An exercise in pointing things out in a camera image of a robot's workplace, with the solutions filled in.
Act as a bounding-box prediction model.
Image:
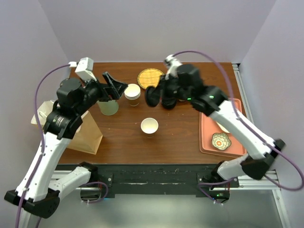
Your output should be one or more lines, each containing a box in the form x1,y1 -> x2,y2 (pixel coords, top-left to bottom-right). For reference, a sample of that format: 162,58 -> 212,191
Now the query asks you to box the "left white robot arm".
4,72 -> 128,219

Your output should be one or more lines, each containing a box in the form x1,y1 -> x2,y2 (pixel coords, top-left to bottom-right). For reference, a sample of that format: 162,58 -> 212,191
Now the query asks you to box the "aluminium frame rail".
18,170 -> 292,228

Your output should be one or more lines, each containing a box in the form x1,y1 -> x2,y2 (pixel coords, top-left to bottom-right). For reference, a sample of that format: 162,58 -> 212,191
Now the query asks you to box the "brown paper bag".
38,100 -> 103,154

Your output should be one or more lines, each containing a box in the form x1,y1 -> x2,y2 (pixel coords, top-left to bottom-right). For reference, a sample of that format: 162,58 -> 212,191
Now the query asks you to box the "pink plastic tray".
199,113 -> 247,158

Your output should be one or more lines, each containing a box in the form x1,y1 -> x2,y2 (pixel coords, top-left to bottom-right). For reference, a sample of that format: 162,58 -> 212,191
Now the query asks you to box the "white square bowl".
216,122 -> 230,133

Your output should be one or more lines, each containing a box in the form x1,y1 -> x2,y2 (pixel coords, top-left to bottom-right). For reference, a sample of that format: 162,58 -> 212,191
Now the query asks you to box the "brown paper coffee cup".
141,118 -> 159,138

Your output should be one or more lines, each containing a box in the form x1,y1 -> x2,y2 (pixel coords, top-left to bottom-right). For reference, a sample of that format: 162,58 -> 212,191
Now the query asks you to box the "stack of black lids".
161,97 -> 177,110

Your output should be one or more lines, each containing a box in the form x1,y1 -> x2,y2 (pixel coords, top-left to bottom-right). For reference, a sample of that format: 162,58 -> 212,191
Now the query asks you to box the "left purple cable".
14,64 -> 110,228

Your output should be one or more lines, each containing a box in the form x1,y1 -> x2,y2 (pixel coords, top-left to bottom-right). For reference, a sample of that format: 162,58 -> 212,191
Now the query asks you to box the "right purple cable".
173,50 -> 304,205

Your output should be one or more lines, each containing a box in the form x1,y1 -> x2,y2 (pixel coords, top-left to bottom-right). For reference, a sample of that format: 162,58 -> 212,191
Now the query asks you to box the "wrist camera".
164,55 -> 182,77
68,57 -> 97,82

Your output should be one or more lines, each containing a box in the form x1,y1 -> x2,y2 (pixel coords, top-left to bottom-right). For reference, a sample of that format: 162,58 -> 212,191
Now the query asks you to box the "yellow woven coaster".
137,68 -> 163,89

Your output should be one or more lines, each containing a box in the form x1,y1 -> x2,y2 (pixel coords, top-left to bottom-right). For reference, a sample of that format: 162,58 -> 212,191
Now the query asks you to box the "green straw holder cup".
97,100 -> 119,116

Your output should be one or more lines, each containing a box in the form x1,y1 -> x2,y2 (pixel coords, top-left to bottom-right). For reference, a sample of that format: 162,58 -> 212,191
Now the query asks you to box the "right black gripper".
149,75 -> 192,104

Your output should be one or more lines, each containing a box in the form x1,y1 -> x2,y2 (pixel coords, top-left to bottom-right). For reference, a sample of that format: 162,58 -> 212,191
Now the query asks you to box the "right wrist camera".
164,55 -> 182,77

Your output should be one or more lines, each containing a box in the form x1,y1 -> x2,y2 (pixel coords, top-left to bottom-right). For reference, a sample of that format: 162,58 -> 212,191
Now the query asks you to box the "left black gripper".
76,71 -> 127,114

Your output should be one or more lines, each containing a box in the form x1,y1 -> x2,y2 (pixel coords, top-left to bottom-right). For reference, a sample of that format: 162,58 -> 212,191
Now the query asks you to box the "black coffee cup lid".
144,86 -> 162,107

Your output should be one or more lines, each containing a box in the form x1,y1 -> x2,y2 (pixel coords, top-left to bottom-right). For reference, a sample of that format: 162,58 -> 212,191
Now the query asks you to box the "purple cable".
14,64 -> 110,228
173,50 -> 304,205

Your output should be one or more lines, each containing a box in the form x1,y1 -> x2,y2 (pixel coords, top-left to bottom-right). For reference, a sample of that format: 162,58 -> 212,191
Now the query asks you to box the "floral patterned small dish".
211,133 -> 232,151

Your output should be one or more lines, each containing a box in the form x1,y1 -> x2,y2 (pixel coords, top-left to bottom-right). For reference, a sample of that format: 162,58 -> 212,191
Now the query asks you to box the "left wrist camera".
68,57 -> 97,82

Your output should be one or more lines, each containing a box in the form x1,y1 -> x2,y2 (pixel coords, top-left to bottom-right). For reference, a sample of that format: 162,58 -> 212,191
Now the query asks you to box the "stack of paper cups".
124,84 -> 141,106

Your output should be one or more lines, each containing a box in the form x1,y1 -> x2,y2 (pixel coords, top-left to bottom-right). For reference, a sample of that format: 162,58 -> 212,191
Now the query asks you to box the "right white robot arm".
157,62 -> 285,187

